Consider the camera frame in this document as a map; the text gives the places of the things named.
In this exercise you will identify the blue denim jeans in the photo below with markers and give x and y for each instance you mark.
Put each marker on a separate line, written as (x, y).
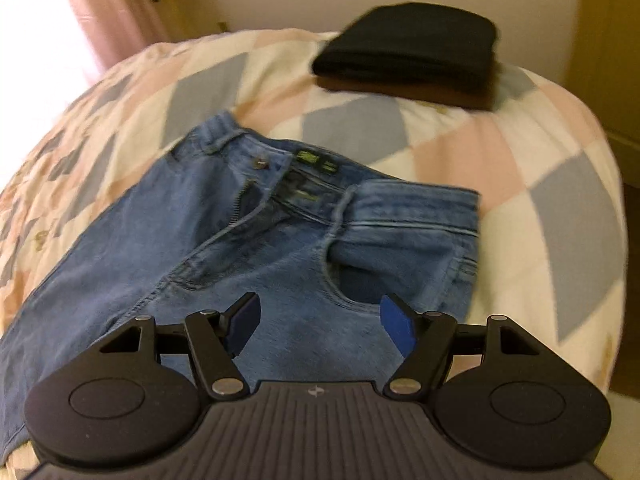
(210, 260)

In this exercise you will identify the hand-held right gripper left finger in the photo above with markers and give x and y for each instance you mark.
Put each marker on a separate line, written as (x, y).
(246, 321)

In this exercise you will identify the folded brown clothes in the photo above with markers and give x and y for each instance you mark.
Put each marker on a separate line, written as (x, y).
(450, 97)

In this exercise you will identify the folded black clothes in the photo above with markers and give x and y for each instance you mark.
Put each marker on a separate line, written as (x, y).
(410, 45)

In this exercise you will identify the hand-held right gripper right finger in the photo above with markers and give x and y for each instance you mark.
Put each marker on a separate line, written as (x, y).
(397, 325)

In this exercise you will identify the checkered pastel blanket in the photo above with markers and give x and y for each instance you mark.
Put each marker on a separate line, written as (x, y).
(525, 185)

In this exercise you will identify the pink curtain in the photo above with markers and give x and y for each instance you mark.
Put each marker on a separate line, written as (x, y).
(120, 15)

